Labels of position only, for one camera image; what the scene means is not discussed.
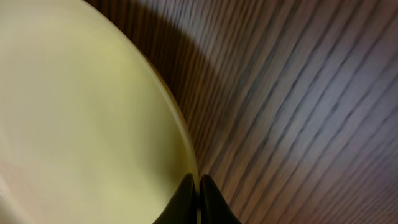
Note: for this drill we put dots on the yellow plate front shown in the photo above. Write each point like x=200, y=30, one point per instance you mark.
x=89, y=131

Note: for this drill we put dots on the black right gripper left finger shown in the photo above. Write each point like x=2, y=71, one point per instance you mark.
x=182, y=207

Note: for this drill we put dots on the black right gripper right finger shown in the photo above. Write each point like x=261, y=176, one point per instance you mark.
x=214, y=209

